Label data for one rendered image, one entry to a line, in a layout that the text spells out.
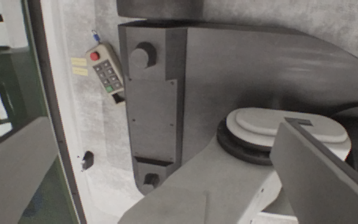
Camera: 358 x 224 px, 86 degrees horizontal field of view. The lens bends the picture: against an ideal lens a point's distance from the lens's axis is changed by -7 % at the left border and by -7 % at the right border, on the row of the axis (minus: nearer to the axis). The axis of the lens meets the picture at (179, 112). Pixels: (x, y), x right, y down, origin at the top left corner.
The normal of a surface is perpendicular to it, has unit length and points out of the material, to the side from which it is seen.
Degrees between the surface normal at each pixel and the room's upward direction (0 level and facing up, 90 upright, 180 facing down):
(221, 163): 90
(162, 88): 0
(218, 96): 0
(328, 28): 0
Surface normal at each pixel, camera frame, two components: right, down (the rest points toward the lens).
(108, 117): -0.19, 0.47
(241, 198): 0.03, -0.88
